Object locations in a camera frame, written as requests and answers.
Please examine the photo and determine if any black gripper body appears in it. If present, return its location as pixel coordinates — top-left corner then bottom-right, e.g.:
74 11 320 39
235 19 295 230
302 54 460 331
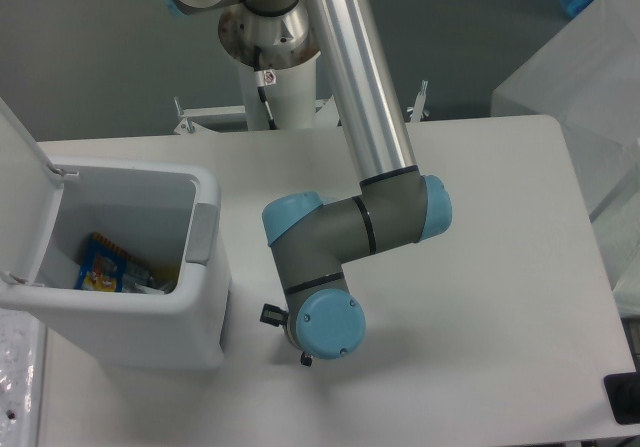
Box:
260 303 313 366

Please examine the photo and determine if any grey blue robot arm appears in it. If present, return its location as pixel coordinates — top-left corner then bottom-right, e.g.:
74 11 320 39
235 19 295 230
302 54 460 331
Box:
163 0 452 366

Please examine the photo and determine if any silver foil trash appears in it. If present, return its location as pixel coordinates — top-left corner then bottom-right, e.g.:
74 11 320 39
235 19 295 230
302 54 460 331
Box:
122 261 177 295

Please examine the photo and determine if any white trash can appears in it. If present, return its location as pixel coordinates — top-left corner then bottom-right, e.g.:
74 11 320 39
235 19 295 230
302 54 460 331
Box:
1 157 231 370

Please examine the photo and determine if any white trash can lid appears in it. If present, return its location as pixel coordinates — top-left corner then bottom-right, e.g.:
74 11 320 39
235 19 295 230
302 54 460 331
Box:
1 103 79 285

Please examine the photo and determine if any blue snack wrapper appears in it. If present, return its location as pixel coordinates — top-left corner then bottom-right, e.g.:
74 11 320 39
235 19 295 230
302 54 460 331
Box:
74 232 131 293

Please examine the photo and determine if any black device at table edge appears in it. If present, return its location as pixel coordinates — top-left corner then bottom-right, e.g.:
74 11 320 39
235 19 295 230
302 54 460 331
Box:
604 372 639 425

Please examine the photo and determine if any translucent plastic box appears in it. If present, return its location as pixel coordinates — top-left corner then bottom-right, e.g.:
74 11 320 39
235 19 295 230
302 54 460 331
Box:
491 0 639 285

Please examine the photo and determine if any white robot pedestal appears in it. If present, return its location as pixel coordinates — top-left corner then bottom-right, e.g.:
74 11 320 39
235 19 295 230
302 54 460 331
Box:
172 51 431 136

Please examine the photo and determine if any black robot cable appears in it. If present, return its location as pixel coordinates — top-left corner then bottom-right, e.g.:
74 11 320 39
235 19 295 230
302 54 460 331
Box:
253 46 279 131

